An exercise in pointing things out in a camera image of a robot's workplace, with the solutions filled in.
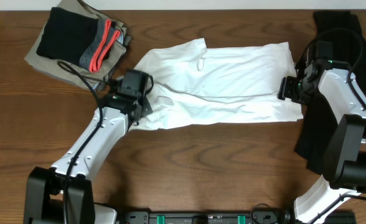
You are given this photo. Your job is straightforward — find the white printed t-shirt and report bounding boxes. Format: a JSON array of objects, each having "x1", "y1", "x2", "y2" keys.
[{"x1": 132, "y1": 39, "x2": 303, "y2": 131}]

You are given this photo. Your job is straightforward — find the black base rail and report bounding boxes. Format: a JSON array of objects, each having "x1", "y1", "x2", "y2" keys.
[{"x1": 117, "y1": 210, "x2": 294, "y2": 224}]

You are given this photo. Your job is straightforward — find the grey shorts with red trim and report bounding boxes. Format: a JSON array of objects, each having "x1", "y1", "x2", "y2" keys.
[{"x1": 78, "y1": 19, "x2": 124, "y2": 73}]

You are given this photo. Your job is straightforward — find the black garment on right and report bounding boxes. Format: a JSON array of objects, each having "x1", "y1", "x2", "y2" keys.
[{"x1": 295, "y1": 11, "x2": 366, "y2": 175}]

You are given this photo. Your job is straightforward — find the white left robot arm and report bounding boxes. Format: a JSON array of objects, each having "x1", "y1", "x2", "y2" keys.
[{"x1": 23, "y1": 70, "x2": 154, "y2": 223}]

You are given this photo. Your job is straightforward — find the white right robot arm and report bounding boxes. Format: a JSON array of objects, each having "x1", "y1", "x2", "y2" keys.
[{"x1": 277, "y1": 41, "x2": 366, "y2": 223}]

